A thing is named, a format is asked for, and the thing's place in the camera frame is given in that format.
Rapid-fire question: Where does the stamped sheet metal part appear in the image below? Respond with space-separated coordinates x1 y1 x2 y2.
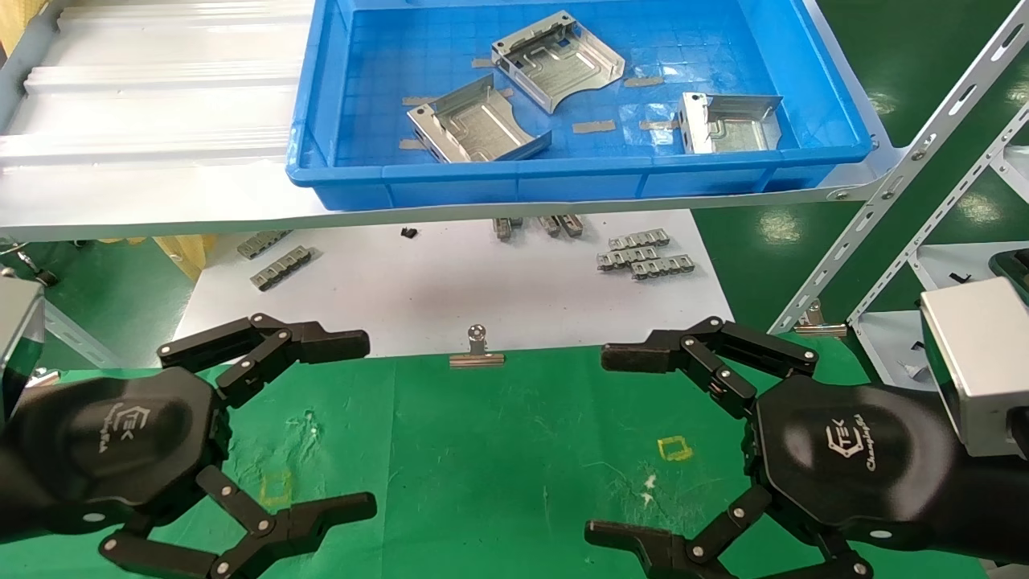
674 92 784 154
491 10 625 114
407 74 553 164

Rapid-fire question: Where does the white slotted rack post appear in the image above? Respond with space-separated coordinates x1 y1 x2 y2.
768 0 1029 335
850 105 1029 322

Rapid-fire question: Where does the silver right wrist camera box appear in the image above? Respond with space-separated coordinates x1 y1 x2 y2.
919 277 1029 459

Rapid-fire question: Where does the yellow plastic bag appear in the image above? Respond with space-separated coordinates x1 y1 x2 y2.
0 0 47 61

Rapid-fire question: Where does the white metal shelf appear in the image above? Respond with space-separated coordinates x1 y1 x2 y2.
0 0 911 242

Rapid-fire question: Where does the grey metal angle bar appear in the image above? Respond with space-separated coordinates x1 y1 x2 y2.
44 302 121 369

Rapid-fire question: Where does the white board sheet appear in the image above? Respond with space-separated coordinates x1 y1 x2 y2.
173 211 734 359

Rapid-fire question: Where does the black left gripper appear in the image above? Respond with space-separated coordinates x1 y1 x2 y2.
0 314 377 579

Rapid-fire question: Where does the green table mat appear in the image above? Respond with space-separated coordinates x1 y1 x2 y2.
0 338 991 579

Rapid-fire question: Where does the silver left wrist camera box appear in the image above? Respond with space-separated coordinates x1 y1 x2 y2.
0 276 47 421

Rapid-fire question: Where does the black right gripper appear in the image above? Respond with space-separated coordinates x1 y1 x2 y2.
584 316 1029 579

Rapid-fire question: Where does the dark green box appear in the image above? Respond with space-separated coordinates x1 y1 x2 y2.
989 249 1029 306

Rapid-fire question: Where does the white slotted rack bar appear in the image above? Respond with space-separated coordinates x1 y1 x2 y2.
990 145 1029 202

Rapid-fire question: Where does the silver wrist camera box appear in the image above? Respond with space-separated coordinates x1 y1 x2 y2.
919 277 1029 459
0 276 47 421

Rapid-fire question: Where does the blue plastic tray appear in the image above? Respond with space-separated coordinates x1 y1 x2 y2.
287 0 875 211

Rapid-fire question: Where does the white rack shelf board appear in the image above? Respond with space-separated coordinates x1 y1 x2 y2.
852 241 1029 388

